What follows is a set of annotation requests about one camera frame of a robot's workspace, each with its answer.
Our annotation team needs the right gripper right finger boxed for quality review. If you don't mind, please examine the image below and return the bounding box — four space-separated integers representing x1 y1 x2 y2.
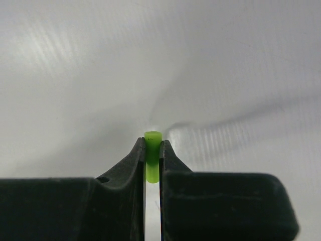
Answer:
159 140 299 240

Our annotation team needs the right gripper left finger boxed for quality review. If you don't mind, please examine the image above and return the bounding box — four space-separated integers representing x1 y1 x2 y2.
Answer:
1 138 145 240

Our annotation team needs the light green pen cap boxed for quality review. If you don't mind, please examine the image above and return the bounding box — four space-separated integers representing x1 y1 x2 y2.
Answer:
144 131 163 184

